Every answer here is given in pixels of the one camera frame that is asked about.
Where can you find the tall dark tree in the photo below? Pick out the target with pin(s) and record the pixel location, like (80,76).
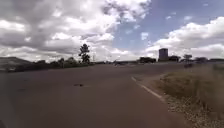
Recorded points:
(84,53)

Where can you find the dark asphalt road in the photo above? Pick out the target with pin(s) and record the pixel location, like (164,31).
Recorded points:
(93,103)

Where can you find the tall grey building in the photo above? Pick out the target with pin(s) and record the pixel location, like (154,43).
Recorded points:
(163,54)

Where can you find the distant dark trees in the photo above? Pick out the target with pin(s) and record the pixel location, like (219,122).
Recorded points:
(173,59)

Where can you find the row of dark bushes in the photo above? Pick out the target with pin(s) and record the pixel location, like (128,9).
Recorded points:
(43,64)

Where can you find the dry grass verge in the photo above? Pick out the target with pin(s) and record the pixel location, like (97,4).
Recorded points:
(196,90)

